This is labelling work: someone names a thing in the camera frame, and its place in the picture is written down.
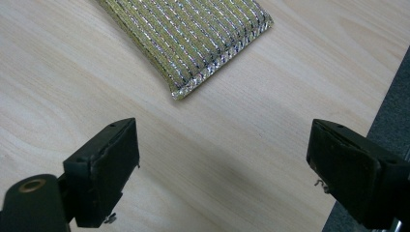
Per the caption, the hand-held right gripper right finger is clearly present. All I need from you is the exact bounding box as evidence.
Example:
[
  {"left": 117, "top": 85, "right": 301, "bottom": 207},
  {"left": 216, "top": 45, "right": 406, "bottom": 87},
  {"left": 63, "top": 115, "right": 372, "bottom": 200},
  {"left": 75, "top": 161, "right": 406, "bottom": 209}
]
[{"left": 306, "top": 118, "right": 410, "bottom": 230}]

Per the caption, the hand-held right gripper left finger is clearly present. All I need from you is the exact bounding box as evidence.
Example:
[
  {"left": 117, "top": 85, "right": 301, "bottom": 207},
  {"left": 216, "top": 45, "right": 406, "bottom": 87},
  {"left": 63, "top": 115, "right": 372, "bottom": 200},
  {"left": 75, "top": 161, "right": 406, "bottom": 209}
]
[{"left": 63, "top": 117, "right": 141, "bottom": 229}]

